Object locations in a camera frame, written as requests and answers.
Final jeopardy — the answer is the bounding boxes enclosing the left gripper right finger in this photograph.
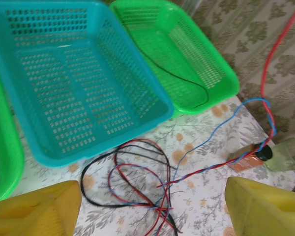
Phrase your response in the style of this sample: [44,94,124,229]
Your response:
[224,176,295,236]

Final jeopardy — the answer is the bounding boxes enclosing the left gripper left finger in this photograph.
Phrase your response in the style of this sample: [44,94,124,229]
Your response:
[0,180,82,236]

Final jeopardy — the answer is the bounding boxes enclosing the black cable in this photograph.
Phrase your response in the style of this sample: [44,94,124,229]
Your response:
[140,48,209,109]
[114,147,182,233]
[80,145,177,209]

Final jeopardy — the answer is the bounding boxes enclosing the blue cable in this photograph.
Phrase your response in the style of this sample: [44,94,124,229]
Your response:
[108,164,168,212]
[159,97,277,190]

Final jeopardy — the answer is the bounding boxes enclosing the red cable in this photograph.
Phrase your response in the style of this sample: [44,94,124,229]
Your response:
[114,139,172,207]
[109,163,173,236]
[157,0,295,189]

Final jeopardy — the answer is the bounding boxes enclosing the small bottle with black cap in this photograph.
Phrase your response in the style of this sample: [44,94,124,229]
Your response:
[227,144,273,173]

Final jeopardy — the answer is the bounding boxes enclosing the floral tablecloth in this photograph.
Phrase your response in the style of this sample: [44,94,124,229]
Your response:
[14,95,295,236]

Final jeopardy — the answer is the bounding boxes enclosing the green basket with barcode sticker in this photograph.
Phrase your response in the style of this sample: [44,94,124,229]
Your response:
[0,55,25,204]

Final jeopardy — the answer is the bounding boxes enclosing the teal plastic basket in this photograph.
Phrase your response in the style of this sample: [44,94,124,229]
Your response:
[0,0,175,169]

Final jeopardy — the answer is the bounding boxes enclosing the plain green plastic basket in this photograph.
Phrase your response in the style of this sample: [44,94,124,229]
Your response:
[110,0,240,115]

